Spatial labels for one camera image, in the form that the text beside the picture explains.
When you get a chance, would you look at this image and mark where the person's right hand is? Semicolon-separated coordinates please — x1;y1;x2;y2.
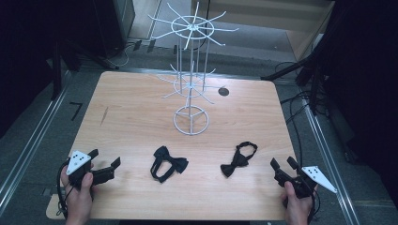
280;180;319;225

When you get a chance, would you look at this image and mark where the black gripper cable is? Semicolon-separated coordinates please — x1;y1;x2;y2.
55;158;70;219
308;189;322;225

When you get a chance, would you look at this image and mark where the black floor cable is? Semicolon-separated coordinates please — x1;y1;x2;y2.
274;61;330;167

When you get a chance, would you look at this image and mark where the aluminium floor rail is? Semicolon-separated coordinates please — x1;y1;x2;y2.
300;96;361;225
0;70;72;208

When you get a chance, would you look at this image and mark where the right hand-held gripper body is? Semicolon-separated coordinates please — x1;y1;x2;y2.
292;165;339;200

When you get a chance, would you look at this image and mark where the black bow tie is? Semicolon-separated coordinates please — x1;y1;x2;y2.
149;144;190;184
220;141;259;179

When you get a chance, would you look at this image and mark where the white wire display rack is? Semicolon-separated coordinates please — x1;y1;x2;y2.
146;1;240;137

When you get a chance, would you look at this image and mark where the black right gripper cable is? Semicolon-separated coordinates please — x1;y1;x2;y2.
308;189;322;225

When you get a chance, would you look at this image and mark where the person's left hand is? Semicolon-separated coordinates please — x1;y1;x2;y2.
60;163;95;225

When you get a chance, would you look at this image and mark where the grey floor cable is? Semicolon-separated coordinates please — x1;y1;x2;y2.
107;38;144;68

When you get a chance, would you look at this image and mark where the black metal stand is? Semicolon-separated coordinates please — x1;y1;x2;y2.
50;37;120;101
260;37;333;116

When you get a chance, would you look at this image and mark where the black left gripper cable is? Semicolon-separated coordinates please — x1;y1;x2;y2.
55;158;70;219

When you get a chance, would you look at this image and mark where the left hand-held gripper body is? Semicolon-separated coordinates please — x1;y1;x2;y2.
66;150;96;190

